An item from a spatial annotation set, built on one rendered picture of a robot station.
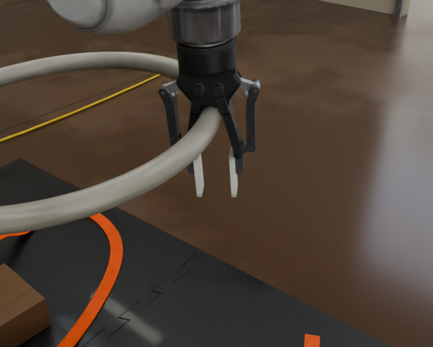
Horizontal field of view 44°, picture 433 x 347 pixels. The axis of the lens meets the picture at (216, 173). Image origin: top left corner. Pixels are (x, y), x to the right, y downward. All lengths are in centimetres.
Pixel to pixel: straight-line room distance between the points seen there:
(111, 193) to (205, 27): 22
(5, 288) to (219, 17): 133
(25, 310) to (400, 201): 154
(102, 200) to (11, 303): 120
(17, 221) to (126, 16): 24
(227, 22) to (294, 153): 204
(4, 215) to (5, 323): 113
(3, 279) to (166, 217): 70
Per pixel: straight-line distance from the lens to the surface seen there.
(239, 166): 76
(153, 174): 60
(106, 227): 214
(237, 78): 70
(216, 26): 64
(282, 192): 235
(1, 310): 174
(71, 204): 57
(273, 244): 206
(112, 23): 47
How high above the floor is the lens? 130
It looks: 32 degrees down
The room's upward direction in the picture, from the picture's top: straight up
